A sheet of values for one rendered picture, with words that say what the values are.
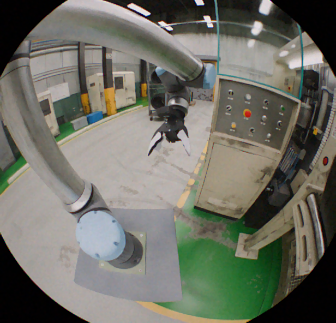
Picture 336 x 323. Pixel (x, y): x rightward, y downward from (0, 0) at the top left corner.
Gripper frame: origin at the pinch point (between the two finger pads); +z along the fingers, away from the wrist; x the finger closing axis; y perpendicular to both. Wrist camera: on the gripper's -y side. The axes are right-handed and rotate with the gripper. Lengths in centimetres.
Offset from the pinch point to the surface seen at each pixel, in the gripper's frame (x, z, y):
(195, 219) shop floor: 7, 30, 101
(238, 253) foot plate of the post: -44, 61, 93
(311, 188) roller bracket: -64, 8, 20
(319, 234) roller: -62, 27, 11
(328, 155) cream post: -77, -6, 15
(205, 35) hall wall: -32, -1001, 166
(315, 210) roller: -63, 17, 17
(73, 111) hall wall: 674, -302, 63
